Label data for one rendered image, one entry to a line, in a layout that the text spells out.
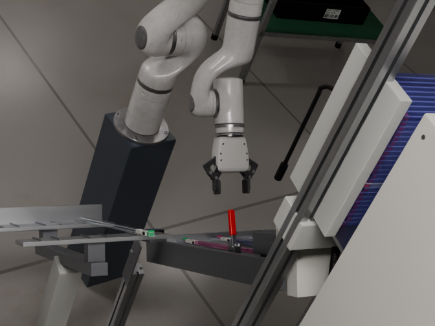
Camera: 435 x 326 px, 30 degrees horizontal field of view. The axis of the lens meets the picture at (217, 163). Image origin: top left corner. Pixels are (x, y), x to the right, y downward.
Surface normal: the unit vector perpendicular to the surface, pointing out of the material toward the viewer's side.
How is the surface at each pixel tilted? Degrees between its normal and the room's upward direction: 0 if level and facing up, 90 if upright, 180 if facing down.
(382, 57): 90
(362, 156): 90
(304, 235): 90
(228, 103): 46
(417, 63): 0
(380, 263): 90
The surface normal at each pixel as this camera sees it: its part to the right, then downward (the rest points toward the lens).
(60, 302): 0.34, 0.68
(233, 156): 0.44, -0.01
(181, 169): 0.30, -0.73
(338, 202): -0.89, 0.01
